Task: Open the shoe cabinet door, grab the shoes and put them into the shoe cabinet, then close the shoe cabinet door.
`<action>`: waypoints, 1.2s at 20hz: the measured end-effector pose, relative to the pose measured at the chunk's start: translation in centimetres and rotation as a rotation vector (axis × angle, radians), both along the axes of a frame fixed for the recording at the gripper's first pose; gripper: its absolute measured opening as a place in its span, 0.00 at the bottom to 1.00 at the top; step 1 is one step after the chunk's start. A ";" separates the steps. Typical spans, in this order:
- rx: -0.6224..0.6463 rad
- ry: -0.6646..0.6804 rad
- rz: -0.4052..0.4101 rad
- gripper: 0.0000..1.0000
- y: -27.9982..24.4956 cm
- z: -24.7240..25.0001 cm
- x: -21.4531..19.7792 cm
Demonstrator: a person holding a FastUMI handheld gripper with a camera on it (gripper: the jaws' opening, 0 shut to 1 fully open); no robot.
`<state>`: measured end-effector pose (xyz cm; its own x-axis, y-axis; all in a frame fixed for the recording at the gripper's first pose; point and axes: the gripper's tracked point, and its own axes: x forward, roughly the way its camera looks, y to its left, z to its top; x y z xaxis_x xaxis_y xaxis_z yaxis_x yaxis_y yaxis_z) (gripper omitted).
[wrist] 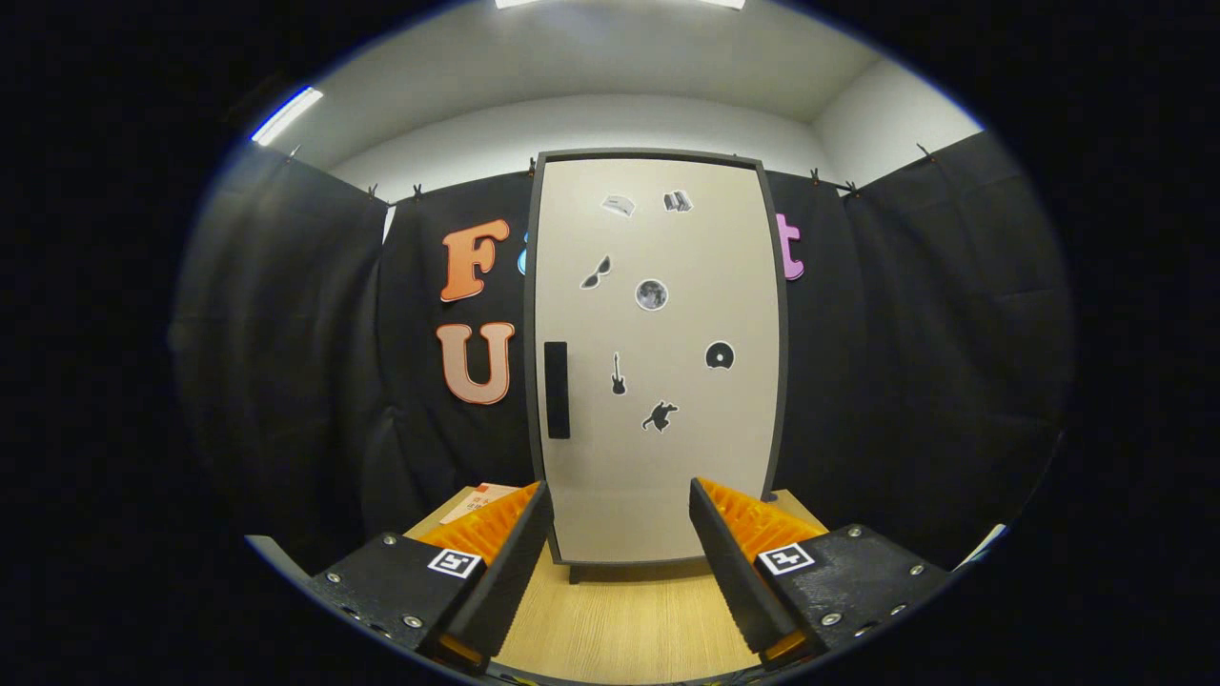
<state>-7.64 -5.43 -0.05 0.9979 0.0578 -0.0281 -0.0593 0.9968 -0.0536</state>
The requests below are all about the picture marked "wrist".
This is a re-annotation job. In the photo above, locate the white orange cover book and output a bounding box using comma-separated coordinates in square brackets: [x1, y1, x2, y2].
[438, 483, 523, 527]

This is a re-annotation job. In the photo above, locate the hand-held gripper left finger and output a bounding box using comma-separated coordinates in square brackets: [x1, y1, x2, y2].
[305, 479, 556, 674]

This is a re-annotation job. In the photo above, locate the black door handle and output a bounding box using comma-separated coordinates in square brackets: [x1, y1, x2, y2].
[543, 340, 571, 440]

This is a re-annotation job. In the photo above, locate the grey shoe cabinet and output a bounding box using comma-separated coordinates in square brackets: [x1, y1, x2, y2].
[524, 148, 792, 584]

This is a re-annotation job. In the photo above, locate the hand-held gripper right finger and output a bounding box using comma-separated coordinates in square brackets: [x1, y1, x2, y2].
[688, 476, 954, 668]

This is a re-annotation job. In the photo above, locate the beige shoe cabinet door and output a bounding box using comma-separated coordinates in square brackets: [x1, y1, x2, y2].
[534, 157, 783, 565]

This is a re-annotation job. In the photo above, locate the black backdrop cloth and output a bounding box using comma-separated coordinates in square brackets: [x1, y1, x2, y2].
[172, 129, 1073, 573]

